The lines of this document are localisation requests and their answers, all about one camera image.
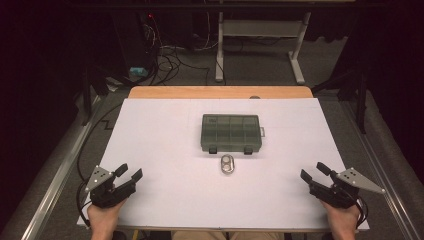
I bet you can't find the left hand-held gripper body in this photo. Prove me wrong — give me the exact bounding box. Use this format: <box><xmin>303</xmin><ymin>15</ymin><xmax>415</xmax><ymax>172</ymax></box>
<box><xmin>84</xmin><ymin>165</ymin><xmax>138</xmax><ymax>209</ymax></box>

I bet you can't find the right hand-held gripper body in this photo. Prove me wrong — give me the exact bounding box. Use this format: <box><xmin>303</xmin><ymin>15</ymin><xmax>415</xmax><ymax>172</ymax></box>
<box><xmin>309</xmin><ymin>167</ymin><xmax>387</xmax><ymax>209</ymax></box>

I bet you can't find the silver oval metal part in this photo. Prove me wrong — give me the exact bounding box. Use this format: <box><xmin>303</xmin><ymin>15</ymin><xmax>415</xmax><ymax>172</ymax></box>
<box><xmin>220</xmin><ymin>153</ymin><xmax>237</xmax><ymax>175</ymax></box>

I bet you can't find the grey transparent compartment box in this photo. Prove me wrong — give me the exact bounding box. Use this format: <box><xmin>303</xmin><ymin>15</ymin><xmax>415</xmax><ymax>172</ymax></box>
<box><xmin>200</xmin><ymin>113</ymin><xmax>267</xmax><ymax>155</ymax></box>

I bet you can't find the person's right hand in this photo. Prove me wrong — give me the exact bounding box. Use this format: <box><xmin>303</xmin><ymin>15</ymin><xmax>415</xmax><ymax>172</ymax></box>
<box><xmin>319</xmin><ymin>198</ymin><xmax>363</xmax><ymax>233</ymax></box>

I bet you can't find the person's left hand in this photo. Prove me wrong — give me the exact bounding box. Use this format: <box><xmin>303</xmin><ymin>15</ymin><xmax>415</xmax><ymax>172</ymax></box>
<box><xmin>87</xmin><ymin>198</ymin><xmax>128</xmax><ymax>233</ymax></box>

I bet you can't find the white board sheet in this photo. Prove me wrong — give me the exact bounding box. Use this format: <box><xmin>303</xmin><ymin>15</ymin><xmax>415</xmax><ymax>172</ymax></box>
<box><xmin>77</xmin><ymin>97</ymin><xmax>370</xmax><ymax>232</ymax></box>

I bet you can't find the black stand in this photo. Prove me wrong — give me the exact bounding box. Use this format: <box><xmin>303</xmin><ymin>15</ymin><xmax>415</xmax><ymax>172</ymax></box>
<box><xmin>312</xmin><ymin>64</ymin><xmax>369</xmax><ymax>135</ymax></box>
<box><xmin>80</xmin><ymin>64</ymin><xmax>113</xmax><ymax>127</ymax></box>

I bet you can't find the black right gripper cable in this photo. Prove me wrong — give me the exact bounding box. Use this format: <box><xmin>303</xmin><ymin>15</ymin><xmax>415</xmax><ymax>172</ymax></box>
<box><xmin>353</xmin><ymin>195</ymin><xmax>370</xmax><ymax>230</ymax></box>

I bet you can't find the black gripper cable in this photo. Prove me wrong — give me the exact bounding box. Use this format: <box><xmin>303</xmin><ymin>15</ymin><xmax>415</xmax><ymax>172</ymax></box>
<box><xmin>75</xmin><ymin>102</ymin><xmax>125</xmax><ymax>228</ymax></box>
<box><xmin>353</xmin><ymin>195</ymin><xmax>370</xmax><ymax>230</ymax></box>

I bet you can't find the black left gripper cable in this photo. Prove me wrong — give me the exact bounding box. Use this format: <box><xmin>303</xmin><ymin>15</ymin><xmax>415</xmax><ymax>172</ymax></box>
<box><xmin>75</xmin><ymin>102</ymin><xmax>125</xmax><ymax>228</ymax></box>

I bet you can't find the aluminium floor rail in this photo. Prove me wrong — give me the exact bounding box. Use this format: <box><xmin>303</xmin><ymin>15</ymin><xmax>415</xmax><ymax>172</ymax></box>
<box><xmin>19</xmin><ymin>95</ymin><xmax>103</xmax><ymax>240</ymax></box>
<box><xmin>339</xmin><ymin>99</ymin><xmax>423</xmax><ymax>240</ymax></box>

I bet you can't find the tangle of floor cables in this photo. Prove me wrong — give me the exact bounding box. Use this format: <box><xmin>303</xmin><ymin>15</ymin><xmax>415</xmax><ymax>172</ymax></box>
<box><xmin>143</xmin><ymin>11</ymin><xmax>218</xmax><ymax>86</ymax></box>

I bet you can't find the white metal desk frame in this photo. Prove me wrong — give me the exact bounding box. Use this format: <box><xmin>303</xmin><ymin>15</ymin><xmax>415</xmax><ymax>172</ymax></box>
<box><xmin>214</xmin><ymin>0</ymin><xmax>313</xmax><ymax>85</ymax></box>

